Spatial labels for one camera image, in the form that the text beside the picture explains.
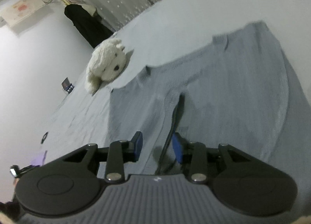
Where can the cream hanging garment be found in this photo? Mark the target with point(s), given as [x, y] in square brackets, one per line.
[91, 10]

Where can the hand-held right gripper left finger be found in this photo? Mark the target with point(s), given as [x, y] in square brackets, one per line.
[138, 145]

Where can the black hanging garment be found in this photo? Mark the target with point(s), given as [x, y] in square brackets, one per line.
[85, 24]

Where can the grey patterned knit sweater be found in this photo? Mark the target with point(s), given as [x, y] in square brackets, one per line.
[230, 80]

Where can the white plush dog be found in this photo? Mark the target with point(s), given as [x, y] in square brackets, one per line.
[107, 63]

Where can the purple cloth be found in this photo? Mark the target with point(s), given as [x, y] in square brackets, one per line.
[40, 159]

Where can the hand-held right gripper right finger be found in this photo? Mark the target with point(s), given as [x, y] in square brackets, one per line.
[177, 148]

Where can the wall poster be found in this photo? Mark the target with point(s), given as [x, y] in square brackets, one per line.
[21, 8]

